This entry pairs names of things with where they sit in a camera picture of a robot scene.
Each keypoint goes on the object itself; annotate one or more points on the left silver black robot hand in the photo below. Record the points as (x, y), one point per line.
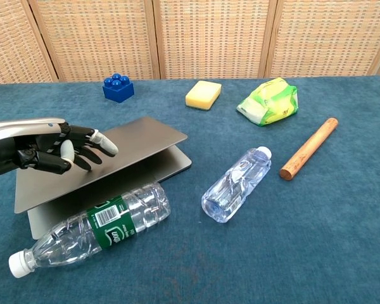
(35, 139)

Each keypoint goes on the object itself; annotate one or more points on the grey laptop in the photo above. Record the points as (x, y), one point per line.
(142, 139)

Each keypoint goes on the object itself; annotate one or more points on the blue toy building brick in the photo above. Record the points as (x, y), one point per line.
(118, 90)

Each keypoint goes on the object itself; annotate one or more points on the green label plastic bottle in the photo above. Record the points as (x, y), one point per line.
(114, 220)

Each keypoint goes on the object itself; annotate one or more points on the yellow sponge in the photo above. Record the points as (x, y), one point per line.
(202, 95)

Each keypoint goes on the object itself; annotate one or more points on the woven bamboo folding screen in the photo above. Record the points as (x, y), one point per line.
(209, 38)

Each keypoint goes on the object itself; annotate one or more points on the clear unlabelled plastic bottle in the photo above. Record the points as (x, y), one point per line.
(237, 185)

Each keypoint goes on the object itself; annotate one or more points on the green wet wipes pack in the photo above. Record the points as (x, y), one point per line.
(269, 103)

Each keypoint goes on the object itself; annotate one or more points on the blue table mat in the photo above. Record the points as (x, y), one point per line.
(288, 237)

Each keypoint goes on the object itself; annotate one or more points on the wooden rod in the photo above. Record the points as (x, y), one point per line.
(308, 149)

